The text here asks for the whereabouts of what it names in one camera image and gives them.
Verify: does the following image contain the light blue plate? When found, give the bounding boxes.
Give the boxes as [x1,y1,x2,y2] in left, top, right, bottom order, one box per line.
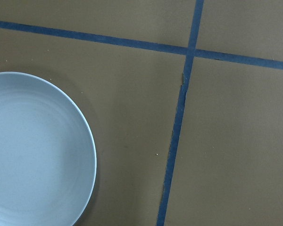
[0,72,97,226]

